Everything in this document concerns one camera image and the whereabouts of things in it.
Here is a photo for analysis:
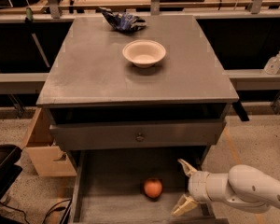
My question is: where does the black floor cable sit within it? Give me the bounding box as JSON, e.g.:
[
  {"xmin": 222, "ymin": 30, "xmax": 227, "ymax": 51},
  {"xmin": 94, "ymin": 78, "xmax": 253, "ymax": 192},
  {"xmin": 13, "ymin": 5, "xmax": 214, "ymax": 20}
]
[{"xmin": 0, "ymin": 197, "xmax": 73, "ymax": 224}]

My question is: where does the orange round can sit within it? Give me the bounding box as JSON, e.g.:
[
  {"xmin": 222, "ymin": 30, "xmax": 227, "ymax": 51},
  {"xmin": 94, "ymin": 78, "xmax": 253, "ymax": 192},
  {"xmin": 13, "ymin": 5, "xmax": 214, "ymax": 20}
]
[{"xmin": 143, "ymin": 178, "xmax": 162, "ymax": 199}]

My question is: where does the round metal drawer knob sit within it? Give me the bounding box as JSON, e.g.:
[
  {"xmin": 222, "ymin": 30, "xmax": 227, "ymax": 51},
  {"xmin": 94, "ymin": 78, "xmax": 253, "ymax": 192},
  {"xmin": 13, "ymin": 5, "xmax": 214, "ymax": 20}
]
[{"xmin": 135, "ymin": 133, "xmax": 145, "ymax": 142}]

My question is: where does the grey top drawer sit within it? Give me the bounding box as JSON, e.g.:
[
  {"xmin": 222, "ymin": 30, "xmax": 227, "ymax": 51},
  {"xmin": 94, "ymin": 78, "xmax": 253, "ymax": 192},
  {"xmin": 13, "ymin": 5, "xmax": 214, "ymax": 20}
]
[{"xmin": 49, "ymin": 119, "xmax": 226, "ymax": 150}]

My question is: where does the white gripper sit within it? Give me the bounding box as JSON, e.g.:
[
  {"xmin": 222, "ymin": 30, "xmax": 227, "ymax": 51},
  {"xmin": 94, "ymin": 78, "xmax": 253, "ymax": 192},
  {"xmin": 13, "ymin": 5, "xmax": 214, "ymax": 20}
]
[{"xmin": 171, "ymin": 159, "xmax": 231, "ymax": 217}]

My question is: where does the white paper bowl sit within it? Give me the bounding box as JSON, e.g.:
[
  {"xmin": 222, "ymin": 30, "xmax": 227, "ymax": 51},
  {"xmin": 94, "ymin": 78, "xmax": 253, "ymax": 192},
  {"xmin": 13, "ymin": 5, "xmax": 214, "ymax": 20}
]
[{"xmin": 122, "ymin": 39, "xmax": 166, "ymax": 68}]

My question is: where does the blue crumpled chip bag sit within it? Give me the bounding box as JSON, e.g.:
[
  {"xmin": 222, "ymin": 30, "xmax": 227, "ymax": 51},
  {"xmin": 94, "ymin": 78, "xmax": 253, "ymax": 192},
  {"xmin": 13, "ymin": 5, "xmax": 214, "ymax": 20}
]
[{"xmin": 99, "ymin": 7, "xmax": 147, "ymax": 33}]

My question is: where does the clear sanitizer pump bottle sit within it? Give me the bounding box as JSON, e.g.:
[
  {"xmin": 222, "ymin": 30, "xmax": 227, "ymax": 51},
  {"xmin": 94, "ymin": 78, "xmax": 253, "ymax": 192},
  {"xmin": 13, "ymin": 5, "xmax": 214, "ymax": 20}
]
[{"xmin": 264, "ymin": 51, "xmax": 280, "ymax": 75}]

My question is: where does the black bin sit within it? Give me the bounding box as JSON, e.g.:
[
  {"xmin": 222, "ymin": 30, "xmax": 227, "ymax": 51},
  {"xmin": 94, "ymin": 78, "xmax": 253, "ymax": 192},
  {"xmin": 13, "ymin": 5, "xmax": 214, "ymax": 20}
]
[{"xmin": 0, "ymin": 144, "xmax": 22, "ymax": 224}]

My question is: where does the open grey middle drawer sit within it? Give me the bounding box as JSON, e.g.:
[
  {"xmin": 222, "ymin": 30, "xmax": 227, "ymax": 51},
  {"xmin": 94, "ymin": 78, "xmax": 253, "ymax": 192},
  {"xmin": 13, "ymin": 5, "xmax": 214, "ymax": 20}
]
[{"xmin": 69, "ymin": 147, "xmax": 230, "ymax": 224}]

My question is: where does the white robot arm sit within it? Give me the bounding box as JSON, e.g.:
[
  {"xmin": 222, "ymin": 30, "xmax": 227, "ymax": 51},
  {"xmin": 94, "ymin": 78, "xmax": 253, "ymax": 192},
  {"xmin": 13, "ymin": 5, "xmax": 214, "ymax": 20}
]
[{"xmin": 171, "ymin": 159, "xmax": 280, "ymax": 217}]

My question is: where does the grey wooden drawer cabinet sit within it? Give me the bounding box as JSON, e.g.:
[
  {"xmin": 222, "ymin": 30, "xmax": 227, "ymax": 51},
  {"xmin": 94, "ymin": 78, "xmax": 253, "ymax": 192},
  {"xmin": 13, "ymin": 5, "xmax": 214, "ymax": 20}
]
[{"xmin": 35, "ymin": 14, "xmax": 240, "ymax": 224}]

